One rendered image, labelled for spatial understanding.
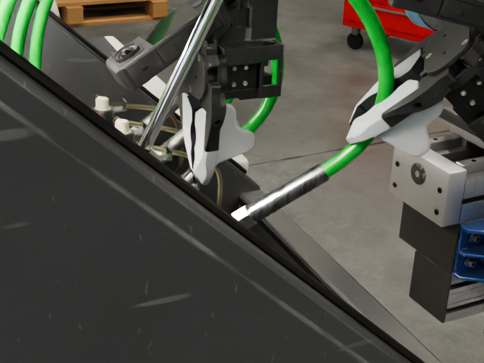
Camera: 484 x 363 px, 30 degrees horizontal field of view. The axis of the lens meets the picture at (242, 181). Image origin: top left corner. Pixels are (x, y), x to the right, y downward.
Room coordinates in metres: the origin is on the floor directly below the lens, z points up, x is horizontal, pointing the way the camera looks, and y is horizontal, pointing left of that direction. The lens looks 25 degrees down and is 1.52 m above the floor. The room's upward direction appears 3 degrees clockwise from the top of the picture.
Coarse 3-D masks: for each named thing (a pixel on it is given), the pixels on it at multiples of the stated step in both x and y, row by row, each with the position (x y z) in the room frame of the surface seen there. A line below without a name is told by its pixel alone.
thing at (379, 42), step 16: (352, 0) 0.75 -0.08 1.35; (368, 0) 0.75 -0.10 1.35; (368, 16) 0.74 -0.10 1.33; (368, 32) 0.75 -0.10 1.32; (384, 32) 0.75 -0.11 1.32; (384, 48) 0.75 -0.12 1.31; (384, 64) 0.75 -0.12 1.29; (384, 80) 0.75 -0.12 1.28; (384, 96) 0.75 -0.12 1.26; (352, 144) 0.75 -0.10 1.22; (368, 144) 0.75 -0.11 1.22; (336, 160) 0.75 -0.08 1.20; (352, 160) 0.75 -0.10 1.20
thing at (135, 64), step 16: (192, 0) 0.85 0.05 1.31; (176, 16) 0.83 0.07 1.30; (192, 16) 0.81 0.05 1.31; (144, 32) 0.83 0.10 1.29; (160, 32) 0.81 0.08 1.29; (176, 32) 0.80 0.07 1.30; (208, 32) 0.81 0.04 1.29; (128, 48) 0.80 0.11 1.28; (144, 48) 0.79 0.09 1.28; (160, 48) 0.79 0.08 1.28; (176, 48) 0.80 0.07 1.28; (112, 64) 0.80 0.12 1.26; (128, 64) 0.78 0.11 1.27; (144, 64) 0.78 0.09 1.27; (160, 64) 0.79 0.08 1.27; (128, 80) 0.78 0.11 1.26; (144, 80) 0.78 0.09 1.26
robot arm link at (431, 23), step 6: (408, 12) 1.41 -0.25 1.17; (414, 12) 1.40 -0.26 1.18; (414, 18) 1.41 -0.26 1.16; (420, 18) 1.40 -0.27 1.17; (426, 18) 1.39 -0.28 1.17; (432, 18) 1.39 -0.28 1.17; (420, 24) 1.41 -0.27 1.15; (426, 24) 1.40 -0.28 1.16; (432, 24) 1.40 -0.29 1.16; (438, 24) 1.39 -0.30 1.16; (432, 30) 1.41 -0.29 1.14
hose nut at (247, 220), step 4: (240, 208) 0.75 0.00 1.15; (244, 208) 0.74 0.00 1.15; (236, 212) 0.74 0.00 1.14; (240, 212) 0.74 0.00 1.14; (244, 212) 0.74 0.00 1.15; (236, 216) 0.74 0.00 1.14; (240, 216) 0.74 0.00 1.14; (244, 216) 0.74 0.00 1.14; (248, 216) 0.74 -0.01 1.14; (240, 220) 0.74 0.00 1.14; (244, 220) 0.74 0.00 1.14; (248, 220) 0.74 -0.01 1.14; (252, 220) 0.74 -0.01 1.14; (244, 224) 0.74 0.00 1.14; (248, 224) 0.74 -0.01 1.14; (252, 224) 0.74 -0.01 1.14
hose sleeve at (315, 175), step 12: (312, 168) 0.75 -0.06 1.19; (300, 180) 0.74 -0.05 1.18; (312, 180) 0.74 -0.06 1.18; (324, 180) 0.74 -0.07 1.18; (276, 192) 0.74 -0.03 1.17; (288, 192) 0.74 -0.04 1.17; (300, 192) 0.74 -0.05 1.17; (252, 204) 0.75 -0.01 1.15; (264, 204) 0.74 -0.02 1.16; (276, 204) 0.74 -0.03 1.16; (252, 216) 0.74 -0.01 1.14; (264, 216) 0.74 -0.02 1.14
